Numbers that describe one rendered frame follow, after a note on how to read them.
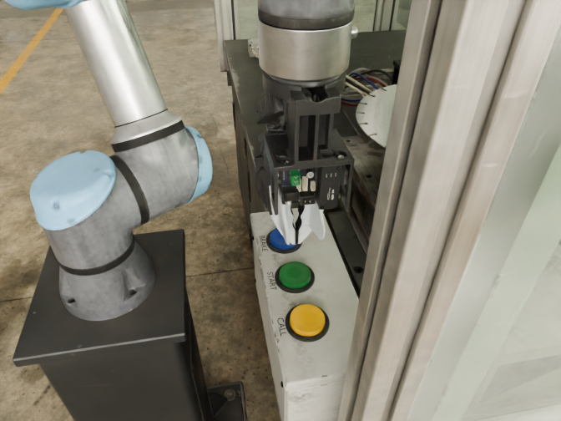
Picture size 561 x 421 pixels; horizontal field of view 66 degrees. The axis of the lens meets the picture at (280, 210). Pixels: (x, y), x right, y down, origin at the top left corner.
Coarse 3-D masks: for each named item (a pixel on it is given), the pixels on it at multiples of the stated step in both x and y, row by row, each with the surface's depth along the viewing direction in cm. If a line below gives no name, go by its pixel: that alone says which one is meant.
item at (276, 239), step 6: (276, 228) 61; (270, 234) 60; (276, 234) 60; (270, 240) 60; (276, 240) 59; (282, 240) 59; (276, 246) 59; (282, 246) 59; (288, 246) 59; (294, 246) 59
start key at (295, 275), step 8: (288, 264) 56; (296, 264) 56; (304, 264) 56; (280, 272) 55; (288, 272) 55; (296, 272) 55; (304, 272) 55; (280, 280) 54; (288, 280) 54; (296, 280) 54; (304, 280) 54; (296, 288) 54
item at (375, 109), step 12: (396, 84) 89; (372, 96) 85; (384, 96) 85; (360, 108) 81; (372, 108) 81; (384, 108) 81; (360, 120) 77; (372, 120) 77; (384, 120) 77; (372, 132) 74; (384, 132) 74; (384, 144) 71
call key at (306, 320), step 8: (304, 304) 51; (296, 312) 50; (304, 312) 50; (312, 312) 50; (320, 312) 50; (296, 320) 49; (304, 320) 49; (312, 320) 49; (320, 320) 49; (296, 328) 48; (304, 328) 48; (312, 328) 48; (320, 328) 48; (304, 336) 48; (312, 336) 48
